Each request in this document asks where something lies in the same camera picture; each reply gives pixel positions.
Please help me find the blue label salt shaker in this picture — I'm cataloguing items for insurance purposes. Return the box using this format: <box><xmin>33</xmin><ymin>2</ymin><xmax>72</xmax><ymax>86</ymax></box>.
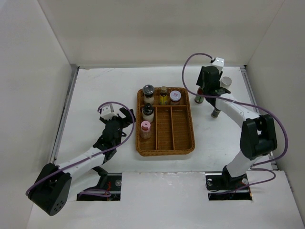
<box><xmin>220</xmin><ymin>76</ymin><xmax>232</xmax><ymax>94</ymax></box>

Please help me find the black top salt grinder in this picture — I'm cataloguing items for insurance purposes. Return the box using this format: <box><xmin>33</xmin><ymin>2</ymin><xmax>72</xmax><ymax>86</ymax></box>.
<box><xmin>142</xmin><ymin>103</ymin><xmax>154</xmax><ymax>123</ymax></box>

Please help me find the pink cap spice jar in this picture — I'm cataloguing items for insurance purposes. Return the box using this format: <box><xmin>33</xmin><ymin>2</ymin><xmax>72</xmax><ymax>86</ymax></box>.
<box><xmin>140</xmin><ymin>121</ymin><xmax>151</xmax><ymax>139</ymax></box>

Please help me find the green label sauce bottle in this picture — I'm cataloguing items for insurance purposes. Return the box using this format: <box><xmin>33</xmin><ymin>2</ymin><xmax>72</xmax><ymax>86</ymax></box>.
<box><xmin>194</xmin><ymin>87</ymin><xmax>204</xmax><ymax>104</ymax></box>

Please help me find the clear lid salt grinder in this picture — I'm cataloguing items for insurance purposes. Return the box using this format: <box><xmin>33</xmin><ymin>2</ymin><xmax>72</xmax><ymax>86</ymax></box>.
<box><xmin>142</xmin><ymin>84</ymin><xmax>155</xmax><ymax>105</ymax></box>

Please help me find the black cap spice grinder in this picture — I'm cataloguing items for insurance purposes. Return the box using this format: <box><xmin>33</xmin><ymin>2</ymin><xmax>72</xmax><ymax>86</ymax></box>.
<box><xmin>211</xmin><ymin>108</ymin><xmax>221</xmax><ymax>118</ymax></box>

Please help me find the yellow label oil bottle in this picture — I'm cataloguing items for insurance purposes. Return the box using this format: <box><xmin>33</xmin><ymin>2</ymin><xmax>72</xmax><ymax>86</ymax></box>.
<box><xmin>159</xmin><ymin>86</ymin><xmax>167</xmax><ymax>105</ymax></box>

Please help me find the white lid red label jar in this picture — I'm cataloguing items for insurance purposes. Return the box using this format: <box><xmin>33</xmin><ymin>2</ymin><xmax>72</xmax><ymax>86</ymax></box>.
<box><xmin>170</xmin><ymin>90</ymin><xmax>182</xmax><ymax>105</ymax></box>

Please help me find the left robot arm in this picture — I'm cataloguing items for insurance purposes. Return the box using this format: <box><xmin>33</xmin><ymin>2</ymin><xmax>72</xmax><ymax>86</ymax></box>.
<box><xmin>26</xmin><ymin>105</ymin><xmax>136</xmax><ymax>216</ymax></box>

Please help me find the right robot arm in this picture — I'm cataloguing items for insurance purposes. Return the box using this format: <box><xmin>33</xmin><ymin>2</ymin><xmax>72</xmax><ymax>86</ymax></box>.
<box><xmin>196</xmin><ymin>66</ymin><xmax>277</xmax><ymax>189</ymax></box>

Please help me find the brown wicker tray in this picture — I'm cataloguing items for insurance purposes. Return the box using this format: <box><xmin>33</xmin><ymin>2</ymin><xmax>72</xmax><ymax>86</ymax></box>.
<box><xmin>136</xmin><ymin>87</ymin><xmax>195</xmax><ymax>156</ymax></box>

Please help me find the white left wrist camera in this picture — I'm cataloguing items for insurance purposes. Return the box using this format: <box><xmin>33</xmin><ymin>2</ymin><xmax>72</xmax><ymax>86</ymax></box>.
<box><xmin>98</xmin><ymin>103</ymin><xmax>116</xmax><ymax>120</ymax></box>

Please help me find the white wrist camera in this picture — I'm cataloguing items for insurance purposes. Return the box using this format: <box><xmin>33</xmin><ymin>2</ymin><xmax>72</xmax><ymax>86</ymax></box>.
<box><xmin>211</xmin><ymin>57</ymin><xmax>225</xmax><ymax>72</ymax></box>
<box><xmin>98</xmin><ymin>103</ymin><xmax>116</xmax><ymax>120</ymax></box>

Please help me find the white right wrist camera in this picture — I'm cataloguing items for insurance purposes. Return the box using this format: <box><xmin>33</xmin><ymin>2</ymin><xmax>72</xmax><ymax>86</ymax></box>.
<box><xmin>211</xmin><ymin>57</ymin><xmax>225</xmax><ymax>72</ymax></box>

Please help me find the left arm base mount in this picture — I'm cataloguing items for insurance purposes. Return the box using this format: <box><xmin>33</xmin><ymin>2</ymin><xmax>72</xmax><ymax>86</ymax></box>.
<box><xmin>76</xmin><ymin>167</ymin><xmax>122</xmax><ymax>201</ymax></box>

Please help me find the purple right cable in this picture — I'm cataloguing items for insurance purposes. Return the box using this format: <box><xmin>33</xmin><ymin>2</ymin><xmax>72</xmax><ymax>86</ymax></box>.
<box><xmin>182</xmin><ymin>52</ymin><xmax>289</xmax><ymax>194</ymax></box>

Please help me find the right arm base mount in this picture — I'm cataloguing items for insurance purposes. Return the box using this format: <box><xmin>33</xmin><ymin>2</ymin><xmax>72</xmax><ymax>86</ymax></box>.
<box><xmin>205</xmin><ymin>168</ymin><xmax>252</xmax><ymax>201</ymax></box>

